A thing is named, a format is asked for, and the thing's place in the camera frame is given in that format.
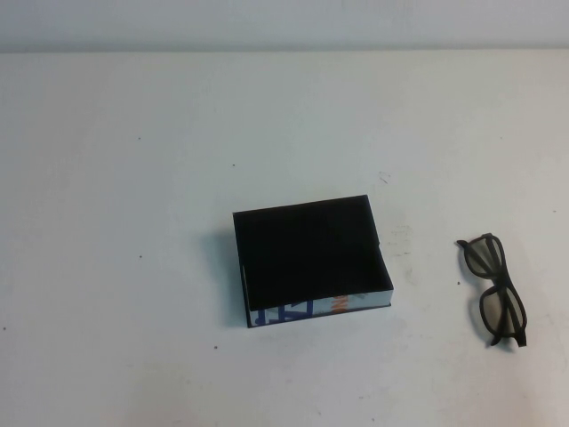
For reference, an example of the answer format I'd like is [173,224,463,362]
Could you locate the black frame glasses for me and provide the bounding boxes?
[455,231,531,349]

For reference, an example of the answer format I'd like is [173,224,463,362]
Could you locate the black open glasses case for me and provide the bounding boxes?
[231,195,396,329]

